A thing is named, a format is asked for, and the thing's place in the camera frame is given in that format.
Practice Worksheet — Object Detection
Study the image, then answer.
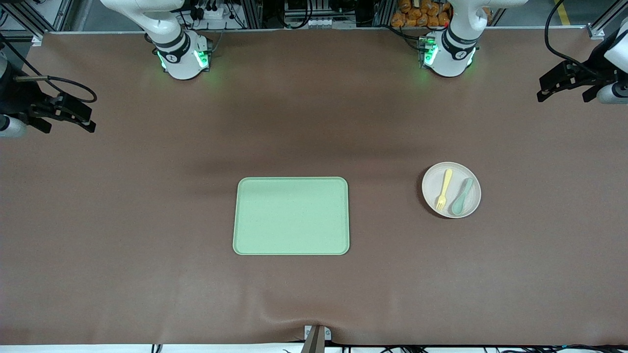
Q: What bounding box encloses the pile of orange objects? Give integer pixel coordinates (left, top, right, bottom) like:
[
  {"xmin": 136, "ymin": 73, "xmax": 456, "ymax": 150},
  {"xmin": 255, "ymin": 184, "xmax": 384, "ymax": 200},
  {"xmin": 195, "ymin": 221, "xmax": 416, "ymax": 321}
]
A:
[{"xmin": 391, "ymin": 0, "xmax": 451, "ymax": 28}]

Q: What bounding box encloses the small yellow plastic fork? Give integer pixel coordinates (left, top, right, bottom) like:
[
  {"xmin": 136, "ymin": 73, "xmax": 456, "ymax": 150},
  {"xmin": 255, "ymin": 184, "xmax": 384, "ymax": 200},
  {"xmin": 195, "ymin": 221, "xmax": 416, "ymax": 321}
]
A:
[{"xmin": 435, "ymin": 169, "xmax": 453, "ymax": 212}]

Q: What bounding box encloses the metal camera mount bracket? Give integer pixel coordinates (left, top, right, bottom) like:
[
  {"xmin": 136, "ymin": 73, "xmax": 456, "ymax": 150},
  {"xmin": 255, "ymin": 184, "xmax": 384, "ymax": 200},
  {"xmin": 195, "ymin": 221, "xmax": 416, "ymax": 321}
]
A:
[{"xmin": 303, "ymin": 325, "xmax": 332, "ymax": 353}]

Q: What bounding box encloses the brown table mat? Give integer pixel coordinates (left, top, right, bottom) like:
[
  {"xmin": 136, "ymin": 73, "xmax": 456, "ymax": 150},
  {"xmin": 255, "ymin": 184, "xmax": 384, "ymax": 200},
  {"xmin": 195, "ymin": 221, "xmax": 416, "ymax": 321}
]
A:
[{"xmin": 0, "ymin": 27, "xmax": 628, "ymax": 347}]

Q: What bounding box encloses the pale green plastic spoon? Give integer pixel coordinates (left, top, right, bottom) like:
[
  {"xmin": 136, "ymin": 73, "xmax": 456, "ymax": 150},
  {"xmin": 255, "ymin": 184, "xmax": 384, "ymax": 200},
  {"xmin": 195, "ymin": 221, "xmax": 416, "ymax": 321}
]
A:
[{"xmin": 451, "ymin": 177, "xmax": 474, "ymax": 216}]

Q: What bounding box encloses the round beige speckled plate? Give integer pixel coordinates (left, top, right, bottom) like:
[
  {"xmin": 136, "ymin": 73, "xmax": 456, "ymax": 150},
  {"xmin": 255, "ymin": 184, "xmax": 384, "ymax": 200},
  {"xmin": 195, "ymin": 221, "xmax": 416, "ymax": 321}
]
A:
[{"xmin": 421, "ymin": 161, "xmax": 482, "ymax": 219}]

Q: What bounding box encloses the mint green rectangular tray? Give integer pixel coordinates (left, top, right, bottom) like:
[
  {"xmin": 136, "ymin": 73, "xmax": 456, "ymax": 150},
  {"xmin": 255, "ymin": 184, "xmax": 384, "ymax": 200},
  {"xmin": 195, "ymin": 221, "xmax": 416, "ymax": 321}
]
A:
[{"xmin": 233, "ymin": 176, "xmax": 350, "ymax": 256}]

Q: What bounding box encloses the white power strip with plugs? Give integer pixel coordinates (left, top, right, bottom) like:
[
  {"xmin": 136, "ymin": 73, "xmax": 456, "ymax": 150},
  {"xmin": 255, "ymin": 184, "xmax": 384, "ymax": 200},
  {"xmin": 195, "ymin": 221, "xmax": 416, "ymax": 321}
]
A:
[{"xmin": 189, "ymin": 0, "xmax": 231, "ymax": 23}]

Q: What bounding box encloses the aluminium frame profile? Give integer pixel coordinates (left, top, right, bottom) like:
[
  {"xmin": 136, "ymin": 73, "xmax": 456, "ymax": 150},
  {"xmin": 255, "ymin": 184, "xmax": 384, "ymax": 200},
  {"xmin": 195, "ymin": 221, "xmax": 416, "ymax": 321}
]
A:
[
  {"xmin": 0, "ymin": 0, "xmax": 75, "ymax": 42},
  {"xmin": 586, "ymin": 0, "xmax": 628, "ymax": 41}
]

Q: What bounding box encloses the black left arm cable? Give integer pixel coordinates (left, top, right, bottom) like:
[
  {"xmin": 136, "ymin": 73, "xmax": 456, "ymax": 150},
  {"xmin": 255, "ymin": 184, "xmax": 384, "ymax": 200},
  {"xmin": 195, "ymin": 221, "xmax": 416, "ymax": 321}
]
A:
[{"xmin": 545, "ymin": 0, "xmax": 602, "ymax": 79}]

